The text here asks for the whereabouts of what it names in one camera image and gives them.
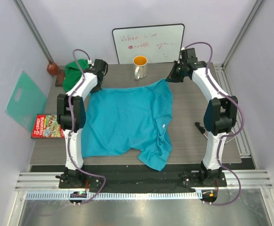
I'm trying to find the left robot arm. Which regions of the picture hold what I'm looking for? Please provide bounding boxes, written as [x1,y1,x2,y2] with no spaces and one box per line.
[57,68,108,188]

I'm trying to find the red book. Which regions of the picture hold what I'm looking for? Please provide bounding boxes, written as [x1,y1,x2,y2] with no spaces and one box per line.
[31,114,64,138]

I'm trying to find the blue t shirt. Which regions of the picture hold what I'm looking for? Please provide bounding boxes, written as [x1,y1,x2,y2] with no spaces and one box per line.
[81,79,173,171]

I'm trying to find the whiteboard with red writing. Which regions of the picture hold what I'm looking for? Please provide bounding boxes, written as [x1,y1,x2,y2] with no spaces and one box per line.
[112,24,185,64]

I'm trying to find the white mug orange inside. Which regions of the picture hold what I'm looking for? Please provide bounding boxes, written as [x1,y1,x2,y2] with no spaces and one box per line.
[133,56,148,80]

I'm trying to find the green t shirt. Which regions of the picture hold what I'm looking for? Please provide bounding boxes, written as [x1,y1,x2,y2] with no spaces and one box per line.
[63,61,82,92]

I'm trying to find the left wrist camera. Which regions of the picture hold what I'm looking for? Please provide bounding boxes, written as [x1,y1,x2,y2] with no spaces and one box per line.
[87,59,108,74]

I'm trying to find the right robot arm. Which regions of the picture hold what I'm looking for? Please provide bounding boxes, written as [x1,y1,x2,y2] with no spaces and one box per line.
[166,60,237,186]

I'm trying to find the teal plastic cutting board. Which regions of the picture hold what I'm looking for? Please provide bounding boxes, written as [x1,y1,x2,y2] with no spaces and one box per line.
[6,72,47,132]

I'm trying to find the brown block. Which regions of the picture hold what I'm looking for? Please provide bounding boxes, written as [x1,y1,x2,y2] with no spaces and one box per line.
[47,63,59,76]

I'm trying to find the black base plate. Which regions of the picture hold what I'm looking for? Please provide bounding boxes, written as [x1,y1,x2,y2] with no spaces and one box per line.
[31,158,256,194]

